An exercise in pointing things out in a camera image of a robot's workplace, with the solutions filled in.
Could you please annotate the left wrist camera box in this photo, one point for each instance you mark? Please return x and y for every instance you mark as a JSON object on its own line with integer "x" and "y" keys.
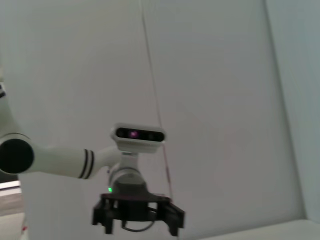
{"x": 138, "y": 137}

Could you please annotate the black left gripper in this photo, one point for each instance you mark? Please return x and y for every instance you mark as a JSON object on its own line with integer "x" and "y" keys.
{"x": 132, "y": 200}

